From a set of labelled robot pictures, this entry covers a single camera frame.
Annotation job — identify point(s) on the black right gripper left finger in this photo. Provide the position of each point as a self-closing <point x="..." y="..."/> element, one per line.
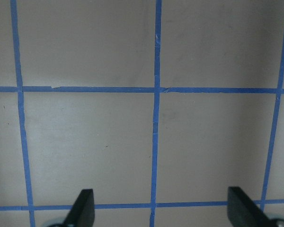
<point x="82" y="213"/>

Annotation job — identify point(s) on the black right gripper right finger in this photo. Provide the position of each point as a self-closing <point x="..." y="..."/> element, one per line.
<point x="243" y="212"/>

